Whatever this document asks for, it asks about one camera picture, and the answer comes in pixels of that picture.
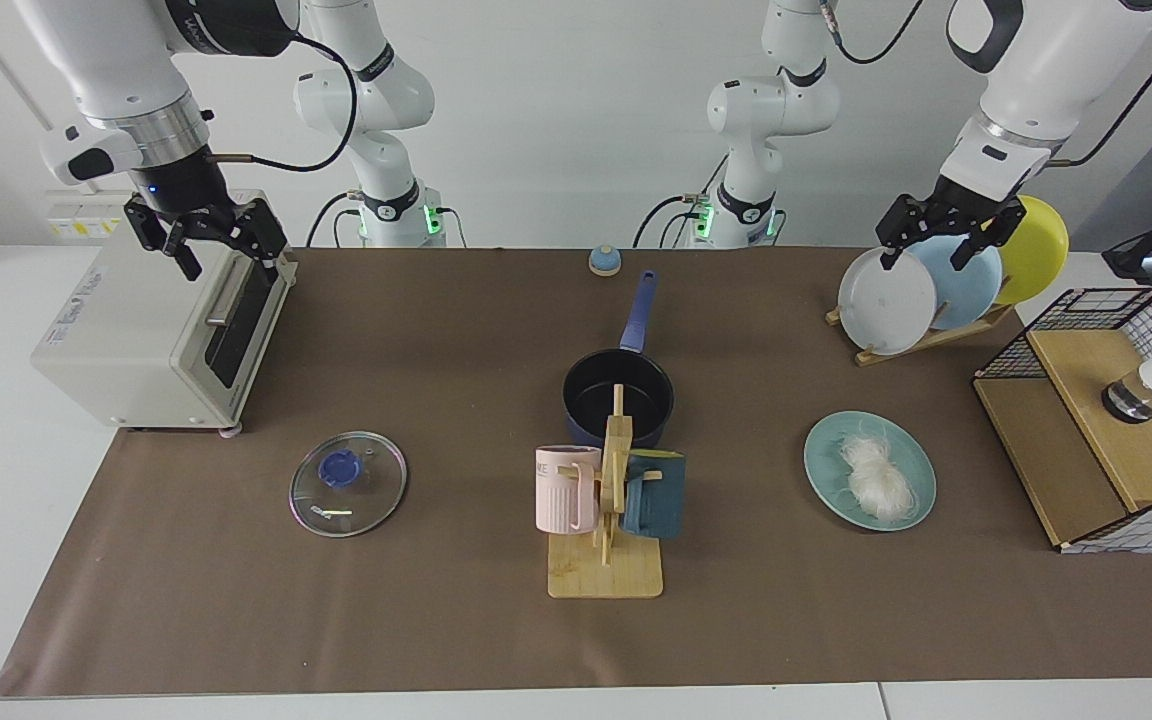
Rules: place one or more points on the white plate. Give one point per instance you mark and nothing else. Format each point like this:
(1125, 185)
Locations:
(886, 305)

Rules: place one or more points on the small blue round thing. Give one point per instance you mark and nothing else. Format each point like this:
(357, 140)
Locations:
(605, 262)

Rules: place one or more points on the white vermicelli bundle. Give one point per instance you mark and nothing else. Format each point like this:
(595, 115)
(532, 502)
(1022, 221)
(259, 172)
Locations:
(876, 475)

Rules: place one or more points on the yellow plate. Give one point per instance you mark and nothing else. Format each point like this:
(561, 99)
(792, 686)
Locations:
(1036, 250)

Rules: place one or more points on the light blue plate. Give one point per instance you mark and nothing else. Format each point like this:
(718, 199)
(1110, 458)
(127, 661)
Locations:
(966, 290)

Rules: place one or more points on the pale toaster oven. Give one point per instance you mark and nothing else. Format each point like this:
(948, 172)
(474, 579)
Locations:
(126, 330)

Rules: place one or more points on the brown table cloth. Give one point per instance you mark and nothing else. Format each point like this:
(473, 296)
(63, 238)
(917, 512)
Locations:
(336, 620)

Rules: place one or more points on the dark teal cup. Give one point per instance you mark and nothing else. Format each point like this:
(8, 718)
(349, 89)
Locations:
(658, 500)

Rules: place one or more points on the pink ribbed cup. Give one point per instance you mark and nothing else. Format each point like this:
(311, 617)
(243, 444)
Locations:
(561, 495)

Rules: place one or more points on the wooden plate rack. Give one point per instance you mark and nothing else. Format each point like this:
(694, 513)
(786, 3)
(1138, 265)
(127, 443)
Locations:
(921, 343)

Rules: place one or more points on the glass lid with blue knob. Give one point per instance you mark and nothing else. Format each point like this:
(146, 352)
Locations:
(361, 495)

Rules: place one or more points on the wooden cup stand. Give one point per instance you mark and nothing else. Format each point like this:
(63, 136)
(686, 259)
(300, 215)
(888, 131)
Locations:
(606, 575)

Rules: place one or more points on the teal plate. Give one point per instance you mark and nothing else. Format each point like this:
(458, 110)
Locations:
(831, 460)

